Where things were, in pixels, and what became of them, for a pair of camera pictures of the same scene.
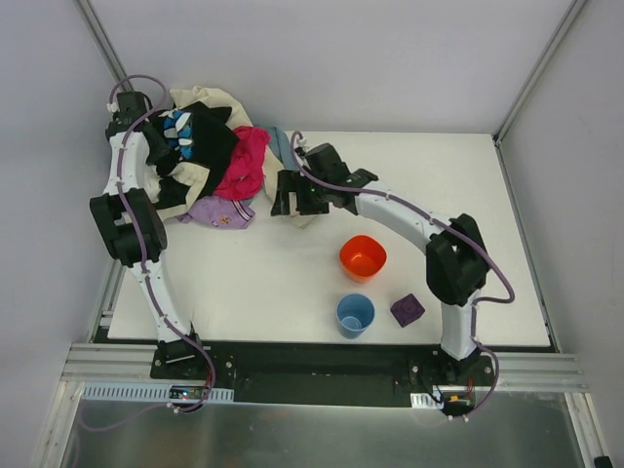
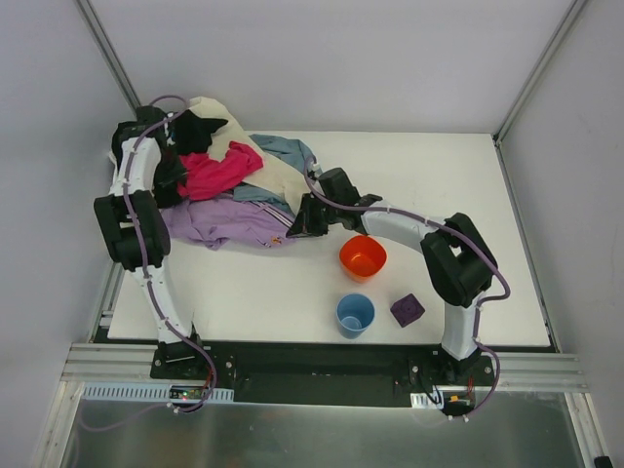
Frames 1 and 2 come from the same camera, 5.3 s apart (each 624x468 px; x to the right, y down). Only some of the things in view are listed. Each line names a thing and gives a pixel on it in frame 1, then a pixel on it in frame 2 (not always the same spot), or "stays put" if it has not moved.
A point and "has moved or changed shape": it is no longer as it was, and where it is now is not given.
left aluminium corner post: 101,44 stays put
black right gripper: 296,193 to 312,214
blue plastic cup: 355,313 stays put
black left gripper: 159,147 to 196,135
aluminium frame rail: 101,361 stays put
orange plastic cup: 362,257 stays put
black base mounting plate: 372,374 stays put
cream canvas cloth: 178,185 to 274,178
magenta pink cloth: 244,177 to 205,176
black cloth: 214,139 has moved or changed shape
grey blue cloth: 279,142 has moved or changed shape
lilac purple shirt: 230,214 has moved or changed shape
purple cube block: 407,309 stays put
